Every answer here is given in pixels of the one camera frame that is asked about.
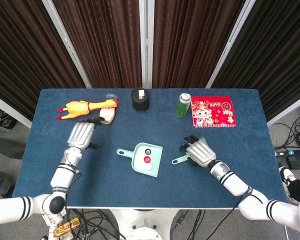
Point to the black foot pedal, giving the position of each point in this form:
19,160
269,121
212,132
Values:
296,162

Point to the red bottle cap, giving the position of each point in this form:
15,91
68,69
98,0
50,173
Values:
147,159

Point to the red spiral cartoon notebook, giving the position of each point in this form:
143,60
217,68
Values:
215,112

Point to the white and black shoe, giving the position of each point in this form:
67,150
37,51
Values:
287,177

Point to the brown pleated divider panel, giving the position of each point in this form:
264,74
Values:
195,37
277,50
102,37
20,50

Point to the white plastic bottle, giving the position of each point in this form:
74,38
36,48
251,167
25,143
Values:
108,115

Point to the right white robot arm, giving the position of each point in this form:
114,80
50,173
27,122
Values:
236,185

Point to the black power strip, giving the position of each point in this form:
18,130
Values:
283,152

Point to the white divider frame post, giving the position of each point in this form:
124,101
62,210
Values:
230,45
67,45
146,37

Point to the yellow rubber chicken toy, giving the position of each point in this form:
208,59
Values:
77,108

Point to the white table frame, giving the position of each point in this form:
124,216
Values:
150,208

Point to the tall green drink can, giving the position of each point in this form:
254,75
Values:
182,108

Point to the mint green hand broom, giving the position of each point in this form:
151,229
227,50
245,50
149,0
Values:
178,160

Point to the mint green plastic dustpan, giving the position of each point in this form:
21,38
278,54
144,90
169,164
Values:
157,156

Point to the blue fabric table cover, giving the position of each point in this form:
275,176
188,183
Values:
150,192

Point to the black bottle cap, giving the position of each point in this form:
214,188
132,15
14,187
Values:
148,151

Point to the white bottle cap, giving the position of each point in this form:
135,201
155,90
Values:
149,166

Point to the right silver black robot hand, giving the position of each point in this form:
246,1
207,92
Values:
201,152

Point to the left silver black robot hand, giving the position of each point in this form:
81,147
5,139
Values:
80,136

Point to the white red snack package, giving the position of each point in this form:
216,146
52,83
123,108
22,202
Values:
50,220

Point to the black mesh pen holder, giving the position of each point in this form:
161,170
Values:
140,105

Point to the gold snack package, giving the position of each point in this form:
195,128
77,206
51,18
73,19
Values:
65,228

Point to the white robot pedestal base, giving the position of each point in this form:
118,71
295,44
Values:
143,225

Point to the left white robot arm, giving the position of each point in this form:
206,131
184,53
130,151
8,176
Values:
61,178

